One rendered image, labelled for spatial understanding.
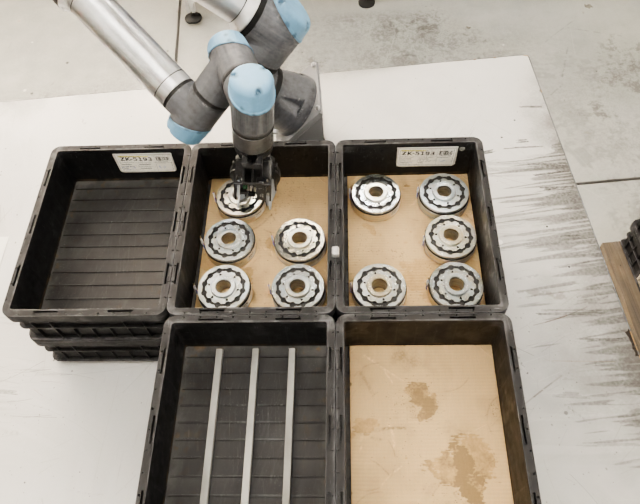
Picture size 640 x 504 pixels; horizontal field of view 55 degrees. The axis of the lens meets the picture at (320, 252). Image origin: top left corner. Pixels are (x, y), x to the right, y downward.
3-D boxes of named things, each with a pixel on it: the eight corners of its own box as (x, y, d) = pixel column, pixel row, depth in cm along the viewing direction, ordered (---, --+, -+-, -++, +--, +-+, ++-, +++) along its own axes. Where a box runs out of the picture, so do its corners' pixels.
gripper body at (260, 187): (233, 201, 121) (230, 161, 111) (236, 167, 125) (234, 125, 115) (272, 203, 121) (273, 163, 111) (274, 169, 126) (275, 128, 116)
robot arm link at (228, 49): (186, 66, 114) (203, 107, 108) (219, 18, 108) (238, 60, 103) (221, 79, 119) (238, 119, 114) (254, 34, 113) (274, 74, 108)
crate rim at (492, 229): (335, 147, 131) (335, 139, 129) (479, 144, 129) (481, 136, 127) (335, 319, 110) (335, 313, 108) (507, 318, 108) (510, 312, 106)
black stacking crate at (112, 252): (75, 181, 142) (54, 148, 132) (203, 179, 140) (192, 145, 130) (30, 342, 121) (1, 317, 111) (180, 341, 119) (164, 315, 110)
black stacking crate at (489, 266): (337, 176, 139) (336, 142, 129) (471, 173, 137) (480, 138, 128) (338, 340, 118) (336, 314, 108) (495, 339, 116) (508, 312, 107)
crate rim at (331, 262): (195, 150, 132) (192, 142, 130) (335, 147, 131) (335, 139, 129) (168, 321, 111) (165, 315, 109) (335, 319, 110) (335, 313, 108)
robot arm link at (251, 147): (233, 108, 112) (278, 110, 112) (234, 125, 115) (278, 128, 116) (229, 139, 108) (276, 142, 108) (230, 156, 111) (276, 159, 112)
